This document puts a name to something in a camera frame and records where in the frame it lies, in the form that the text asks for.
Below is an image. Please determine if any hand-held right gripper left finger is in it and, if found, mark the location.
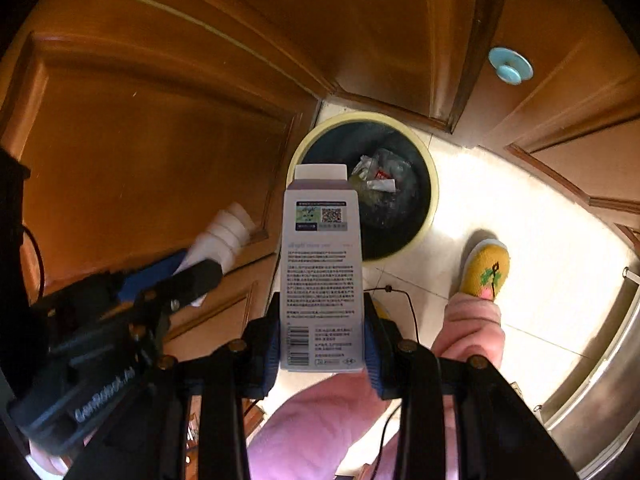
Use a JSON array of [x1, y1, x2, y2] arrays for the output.
[[65, 292, 282, 480]]

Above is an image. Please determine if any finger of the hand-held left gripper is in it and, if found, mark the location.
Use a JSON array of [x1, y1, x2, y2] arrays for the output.
[[134, 260, 224, 322], [119, 251, 190, 304]]

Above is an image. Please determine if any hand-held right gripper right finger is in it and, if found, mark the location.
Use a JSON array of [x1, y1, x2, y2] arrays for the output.
[[363, 292, 576, 480]]

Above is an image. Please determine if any small white dropper bottle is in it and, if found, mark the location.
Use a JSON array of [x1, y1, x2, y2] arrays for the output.
[[172, 202, 257, 308]]

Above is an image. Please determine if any grey white cardboard box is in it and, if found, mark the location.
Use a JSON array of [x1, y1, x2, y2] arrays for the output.
[[280, 164, 366, 373]]

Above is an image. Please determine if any round cream rimmed trash bin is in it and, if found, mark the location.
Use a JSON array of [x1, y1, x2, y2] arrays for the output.
[[286, 112, 441, 262]]

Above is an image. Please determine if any clear bag with red label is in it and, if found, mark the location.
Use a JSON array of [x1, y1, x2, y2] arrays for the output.
[[365, 169, 399, 195]]

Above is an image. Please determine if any clear plastic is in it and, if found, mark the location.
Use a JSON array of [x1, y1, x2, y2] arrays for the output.
[[352, 147, 413, 178]]

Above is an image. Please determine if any person's left hand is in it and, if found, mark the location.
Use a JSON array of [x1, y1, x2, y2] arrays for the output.
[[27, 437, 71, 477]]

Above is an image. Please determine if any person's left leg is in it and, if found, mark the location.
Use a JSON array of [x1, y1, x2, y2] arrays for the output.
[[249, 372, 462, 480]]

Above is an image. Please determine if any wooden cabinet door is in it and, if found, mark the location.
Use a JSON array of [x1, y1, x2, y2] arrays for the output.
[[0, 25, 321, 311], [270, 0, 512, 133]]

